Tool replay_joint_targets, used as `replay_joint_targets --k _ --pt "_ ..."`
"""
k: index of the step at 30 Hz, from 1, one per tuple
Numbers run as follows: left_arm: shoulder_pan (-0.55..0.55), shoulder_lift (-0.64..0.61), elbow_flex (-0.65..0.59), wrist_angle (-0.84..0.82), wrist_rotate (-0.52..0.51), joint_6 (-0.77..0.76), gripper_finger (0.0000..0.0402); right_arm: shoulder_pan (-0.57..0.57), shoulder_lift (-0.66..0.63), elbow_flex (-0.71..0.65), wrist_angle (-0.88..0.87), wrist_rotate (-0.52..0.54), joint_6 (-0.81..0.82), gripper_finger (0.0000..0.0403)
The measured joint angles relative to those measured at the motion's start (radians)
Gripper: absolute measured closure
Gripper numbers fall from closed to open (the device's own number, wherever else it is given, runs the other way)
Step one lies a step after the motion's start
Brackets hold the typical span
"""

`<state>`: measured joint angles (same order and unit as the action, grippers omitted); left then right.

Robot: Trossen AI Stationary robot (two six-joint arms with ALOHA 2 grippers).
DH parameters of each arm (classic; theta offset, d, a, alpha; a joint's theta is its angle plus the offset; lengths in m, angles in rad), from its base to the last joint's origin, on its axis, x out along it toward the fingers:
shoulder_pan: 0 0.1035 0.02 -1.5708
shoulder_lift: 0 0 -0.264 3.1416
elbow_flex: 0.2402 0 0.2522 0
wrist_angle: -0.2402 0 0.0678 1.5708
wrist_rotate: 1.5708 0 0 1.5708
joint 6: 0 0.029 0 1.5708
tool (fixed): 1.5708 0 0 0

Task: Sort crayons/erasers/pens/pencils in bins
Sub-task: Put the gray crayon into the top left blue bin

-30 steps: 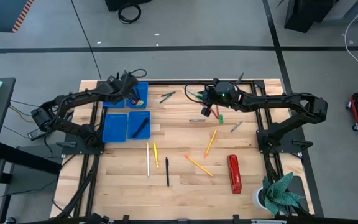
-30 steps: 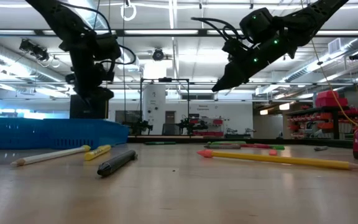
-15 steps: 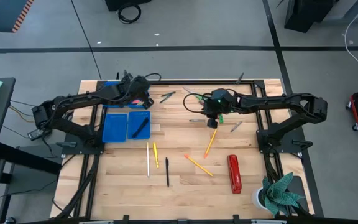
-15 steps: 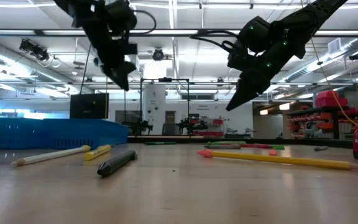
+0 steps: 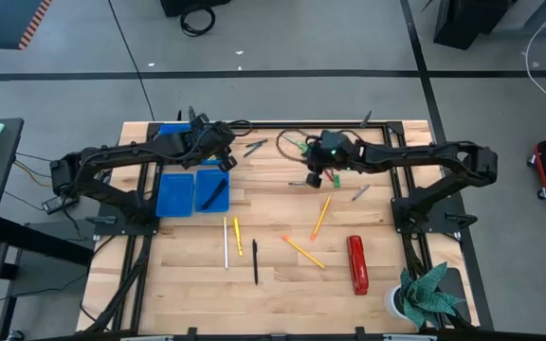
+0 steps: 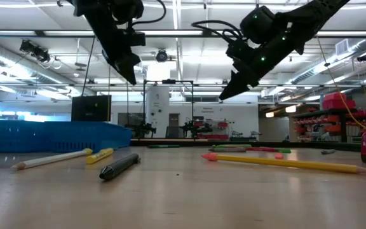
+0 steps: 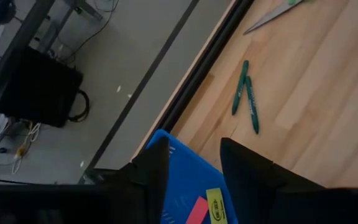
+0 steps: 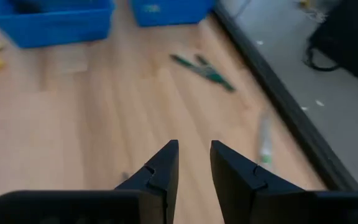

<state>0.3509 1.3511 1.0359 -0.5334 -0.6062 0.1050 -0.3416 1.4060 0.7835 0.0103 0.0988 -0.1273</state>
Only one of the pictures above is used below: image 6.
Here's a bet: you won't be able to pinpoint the black monitor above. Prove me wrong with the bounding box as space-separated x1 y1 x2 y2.
71 95 112 123

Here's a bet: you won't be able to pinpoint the silver pen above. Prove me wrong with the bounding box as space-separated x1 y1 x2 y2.
10 148 93 171

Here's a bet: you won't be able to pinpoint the slim black pen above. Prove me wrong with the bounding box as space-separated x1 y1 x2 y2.
98 153 141 182

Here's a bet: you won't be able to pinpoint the row of red bins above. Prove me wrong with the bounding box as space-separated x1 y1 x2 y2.
198 120 231 141

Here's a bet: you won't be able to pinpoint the hanging black ceiling camera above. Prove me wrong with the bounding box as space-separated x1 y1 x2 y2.
19 39 51 63

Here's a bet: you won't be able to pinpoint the yellow highlighter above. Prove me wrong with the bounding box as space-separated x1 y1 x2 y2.
85 147 115 165

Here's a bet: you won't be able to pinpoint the round black ceiling device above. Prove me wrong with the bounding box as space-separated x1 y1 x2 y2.
155 48 169 63

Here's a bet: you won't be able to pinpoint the black background station frame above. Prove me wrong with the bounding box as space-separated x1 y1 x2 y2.
142 78 195 139

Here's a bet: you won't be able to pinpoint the overhead beam with light strips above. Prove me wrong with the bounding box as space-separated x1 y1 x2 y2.
0 29 366 39

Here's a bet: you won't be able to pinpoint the shelf with red bins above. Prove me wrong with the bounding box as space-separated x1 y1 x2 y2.
292 108 366 143

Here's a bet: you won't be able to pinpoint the yellow pencil with orange cap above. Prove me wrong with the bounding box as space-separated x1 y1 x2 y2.
201 152 366 175

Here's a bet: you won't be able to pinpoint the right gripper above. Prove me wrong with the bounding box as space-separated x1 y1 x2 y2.
220 41 266 101

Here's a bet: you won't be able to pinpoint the background robot arms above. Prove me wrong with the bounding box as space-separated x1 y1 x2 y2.
180 118 215 139
131 122 157 139

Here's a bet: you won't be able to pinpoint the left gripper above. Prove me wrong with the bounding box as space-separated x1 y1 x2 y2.
102 30 146 85

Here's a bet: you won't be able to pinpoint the grey door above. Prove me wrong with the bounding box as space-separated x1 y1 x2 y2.
168 113 180 139

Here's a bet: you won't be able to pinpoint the red storage box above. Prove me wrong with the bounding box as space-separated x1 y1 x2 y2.
322 92 357 111

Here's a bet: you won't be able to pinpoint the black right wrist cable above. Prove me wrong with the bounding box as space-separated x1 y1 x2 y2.
191 19 244 42

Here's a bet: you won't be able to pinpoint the blue plastic bin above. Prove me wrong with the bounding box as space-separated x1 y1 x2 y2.
0 118 56 154
44 121 121 153
116 123 133 148

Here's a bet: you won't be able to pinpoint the white column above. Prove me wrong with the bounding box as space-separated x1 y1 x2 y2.
145 85 171 139

